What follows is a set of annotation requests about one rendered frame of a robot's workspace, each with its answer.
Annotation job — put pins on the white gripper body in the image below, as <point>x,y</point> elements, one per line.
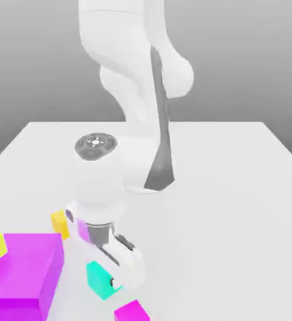
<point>129,265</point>

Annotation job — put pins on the small teal cube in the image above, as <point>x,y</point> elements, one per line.
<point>98,281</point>

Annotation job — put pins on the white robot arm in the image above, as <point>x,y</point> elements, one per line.
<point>136,75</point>

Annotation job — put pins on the small magenta cube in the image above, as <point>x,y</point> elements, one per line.
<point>132,312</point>

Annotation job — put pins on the small orange cube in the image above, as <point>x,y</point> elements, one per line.
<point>59,223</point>

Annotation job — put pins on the large magenta box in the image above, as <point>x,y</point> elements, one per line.
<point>20,270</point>

